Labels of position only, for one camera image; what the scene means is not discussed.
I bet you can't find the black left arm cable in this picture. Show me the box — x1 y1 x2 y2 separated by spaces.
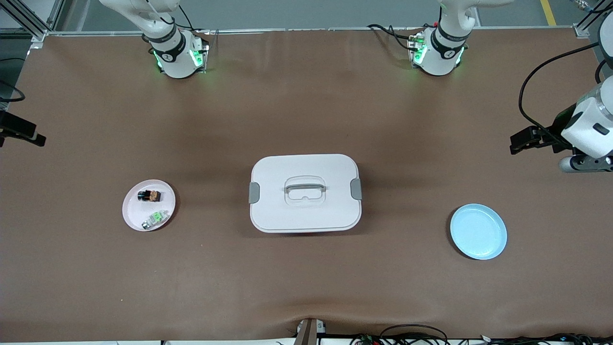
519 42 613 144

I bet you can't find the white lidded storage box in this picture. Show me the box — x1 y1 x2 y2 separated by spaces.
249 154 363 234

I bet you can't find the brown table mat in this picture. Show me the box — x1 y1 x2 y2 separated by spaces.
0 26 613 343

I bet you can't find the aluminium frame post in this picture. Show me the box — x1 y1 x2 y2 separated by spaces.
0 0 65 41
575 0 606 39

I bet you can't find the light blue round plate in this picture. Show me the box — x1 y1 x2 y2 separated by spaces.
450 204 508 261

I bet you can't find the grey metal bracket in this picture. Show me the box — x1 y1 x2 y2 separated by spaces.
295 318 327 345

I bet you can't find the green switch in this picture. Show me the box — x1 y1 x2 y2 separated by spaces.
142 210 169 230

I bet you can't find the pink round plate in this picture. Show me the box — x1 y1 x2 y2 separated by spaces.
122 179 176 232

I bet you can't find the black cable bundle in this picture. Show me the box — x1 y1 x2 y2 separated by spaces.
350 325 613 345

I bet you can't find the black base cable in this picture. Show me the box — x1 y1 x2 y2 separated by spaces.
177 5 211 34
367 23 422 51

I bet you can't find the black right base cable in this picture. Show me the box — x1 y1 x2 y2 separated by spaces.
177 5 211 34

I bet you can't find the black left base cable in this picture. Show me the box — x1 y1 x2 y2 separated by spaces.
367 23 422 51

